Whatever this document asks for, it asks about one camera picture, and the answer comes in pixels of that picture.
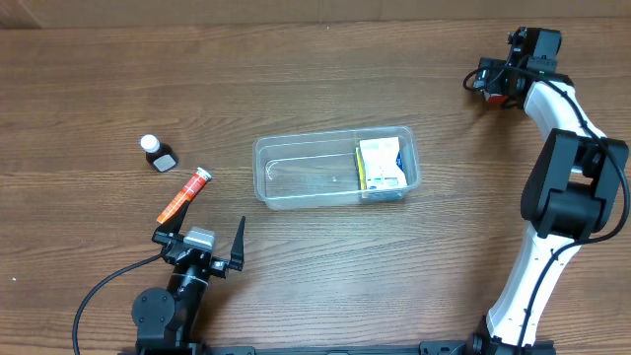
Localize red small box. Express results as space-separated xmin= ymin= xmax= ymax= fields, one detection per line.
xmin=483 ymin=93 xmax=508 ymax=105

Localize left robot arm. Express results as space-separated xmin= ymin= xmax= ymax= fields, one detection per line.
xmin=131 ymin=202 xmax=245 ymax=354

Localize dark brown medicine bottle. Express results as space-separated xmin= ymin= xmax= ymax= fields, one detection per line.
xmin=140 ymin=134 xmax=178 ymax=173

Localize white small box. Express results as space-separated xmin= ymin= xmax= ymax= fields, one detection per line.
xmin=358 ymin=137 xmax=407 ymax=190

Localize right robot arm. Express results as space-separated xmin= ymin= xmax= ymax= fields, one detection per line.
xmin=453 ymin=27 xmax=630 ymax=354

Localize orange tablet tube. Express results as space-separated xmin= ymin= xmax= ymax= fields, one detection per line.
xmin=157 ymin=167 xmax=212 ymax=224

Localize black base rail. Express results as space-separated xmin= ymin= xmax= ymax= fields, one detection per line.
xmin=120 ymin=340 xmax=557 ymax=355

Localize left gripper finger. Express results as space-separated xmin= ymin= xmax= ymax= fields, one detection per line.
xmin=231 ymin=216 xmax=245 ymax=261
xmin=156 ymin=201 xmax=190 ymax=237

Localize clear plastic container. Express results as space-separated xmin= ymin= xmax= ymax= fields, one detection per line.
xmin=252 ymin=126 xmax=421 ymax=210

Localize blue VapoDrops box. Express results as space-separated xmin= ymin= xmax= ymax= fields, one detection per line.
xmin=356 ymin=147 xmax=407 ymax=199

